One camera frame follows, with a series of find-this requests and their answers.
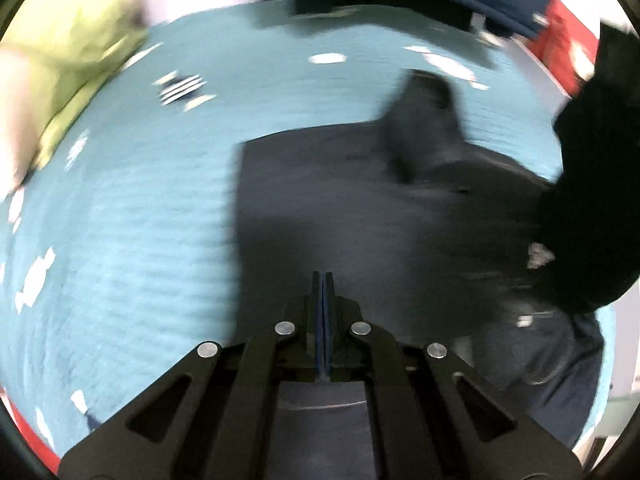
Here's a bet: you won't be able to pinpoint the red printed cloth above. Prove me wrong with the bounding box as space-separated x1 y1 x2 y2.
527 0 601 97

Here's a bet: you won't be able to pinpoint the light green cloth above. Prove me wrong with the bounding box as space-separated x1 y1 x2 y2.
0 0 151 171

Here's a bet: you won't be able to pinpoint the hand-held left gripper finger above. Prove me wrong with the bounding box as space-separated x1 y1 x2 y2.
325 271 584 480
59 271 326 480

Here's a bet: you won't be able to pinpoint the pale pink cloth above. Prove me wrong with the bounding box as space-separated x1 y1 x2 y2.
0 50 53 193

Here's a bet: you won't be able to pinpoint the dark blue denim jeans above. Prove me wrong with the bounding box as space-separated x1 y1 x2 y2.
232 67 608 480

